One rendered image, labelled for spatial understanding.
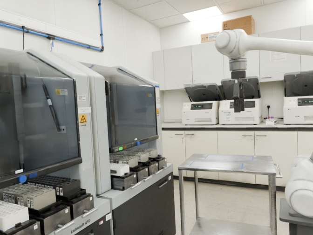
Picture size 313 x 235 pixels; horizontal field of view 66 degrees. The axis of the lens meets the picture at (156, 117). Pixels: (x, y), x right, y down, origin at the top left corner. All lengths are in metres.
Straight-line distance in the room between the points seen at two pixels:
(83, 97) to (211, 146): 2.66
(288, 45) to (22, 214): 1.30
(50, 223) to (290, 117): 3.04
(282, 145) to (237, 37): 2.56
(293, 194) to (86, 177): 0.99
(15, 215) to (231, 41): 1.12
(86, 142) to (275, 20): 3.57
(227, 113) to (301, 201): 2.64
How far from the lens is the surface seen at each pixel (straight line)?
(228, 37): 1.15
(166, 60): 4.28
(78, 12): 3.14
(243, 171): 1.59
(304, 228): 1.38
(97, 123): 1.44
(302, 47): 1.26
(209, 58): 4.01
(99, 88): 1.47
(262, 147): 3.59
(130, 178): 1.58
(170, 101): 4.58
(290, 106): 3.54
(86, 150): 1.39
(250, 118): 3.58
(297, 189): 1.09
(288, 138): 3.56
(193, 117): 3.75
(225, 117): 3.62
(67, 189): 1.31
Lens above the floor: 1.25
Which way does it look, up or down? 3 degrees down
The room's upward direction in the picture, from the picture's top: 3 degrees counter-clockwise
